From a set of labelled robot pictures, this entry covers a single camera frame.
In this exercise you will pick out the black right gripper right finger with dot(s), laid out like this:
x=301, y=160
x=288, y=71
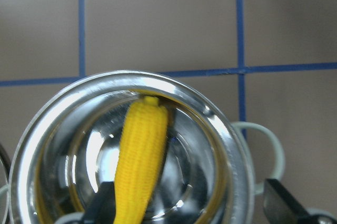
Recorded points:
x=280, y=206

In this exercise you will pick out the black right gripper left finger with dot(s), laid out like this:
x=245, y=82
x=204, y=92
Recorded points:
x=102, y=207

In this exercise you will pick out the yellow corn cob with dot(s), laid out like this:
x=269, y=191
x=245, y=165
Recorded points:
x=142, y=147

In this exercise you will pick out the glass pot lid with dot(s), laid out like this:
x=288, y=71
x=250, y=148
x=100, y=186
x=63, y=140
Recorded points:
x=5, y=170

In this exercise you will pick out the pale green electric pot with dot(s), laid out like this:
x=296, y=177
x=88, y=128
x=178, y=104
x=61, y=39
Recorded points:
x=72, y=145

